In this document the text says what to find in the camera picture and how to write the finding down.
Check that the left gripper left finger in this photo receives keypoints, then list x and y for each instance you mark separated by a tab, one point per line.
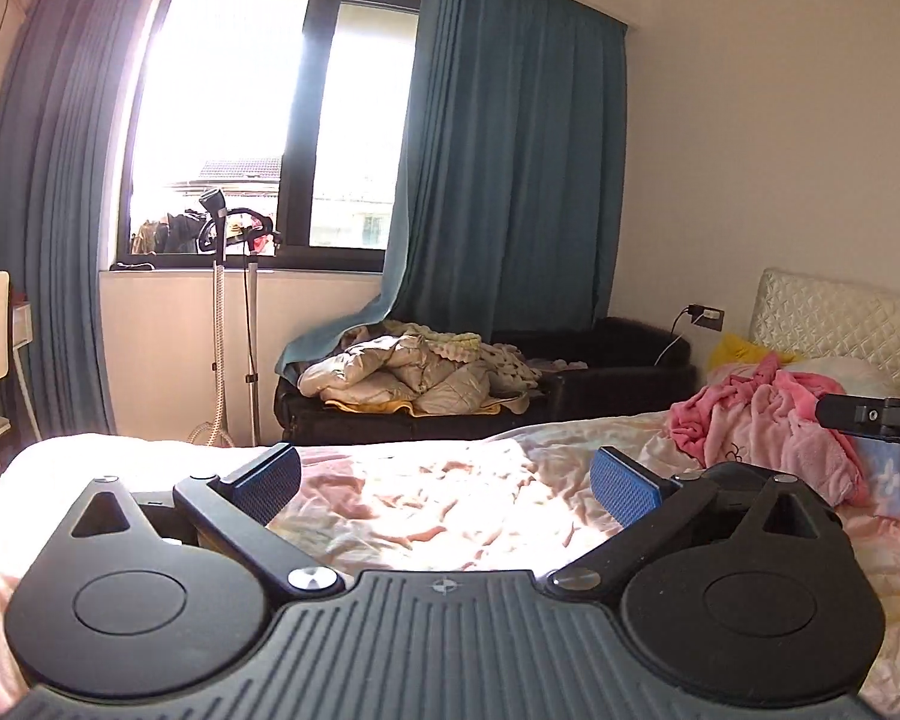
231	513

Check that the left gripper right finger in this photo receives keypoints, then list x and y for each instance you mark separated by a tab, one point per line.
656	515

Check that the white pillow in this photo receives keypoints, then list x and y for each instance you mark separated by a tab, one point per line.
856	376

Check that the white bed sheet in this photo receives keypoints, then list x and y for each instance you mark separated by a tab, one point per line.
520	500

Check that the black sofa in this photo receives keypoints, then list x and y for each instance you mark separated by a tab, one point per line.
606	370

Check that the pink fleece blanket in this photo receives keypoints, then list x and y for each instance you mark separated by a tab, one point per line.
765	415

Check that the white padded headboard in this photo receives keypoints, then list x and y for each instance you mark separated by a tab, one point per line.
819	317

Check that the yellow plush toy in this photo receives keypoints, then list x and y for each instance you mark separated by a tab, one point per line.
733	349

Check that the beige puffer jacket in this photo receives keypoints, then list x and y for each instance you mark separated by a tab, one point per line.
394	366

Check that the right teal curtain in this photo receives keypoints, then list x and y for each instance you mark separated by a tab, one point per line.
509	193

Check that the teal curtain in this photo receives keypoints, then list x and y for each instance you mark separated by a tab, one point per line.
57	107
509	193

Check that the left teal curtain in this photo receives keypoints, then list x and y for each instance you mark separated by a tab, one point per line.
57	107

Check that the wall socket with charger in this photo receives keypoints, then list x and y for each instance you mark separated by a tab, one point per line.
698	315

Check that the window with dark frame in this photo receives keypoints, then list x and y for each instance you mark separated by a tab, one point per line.
294	109

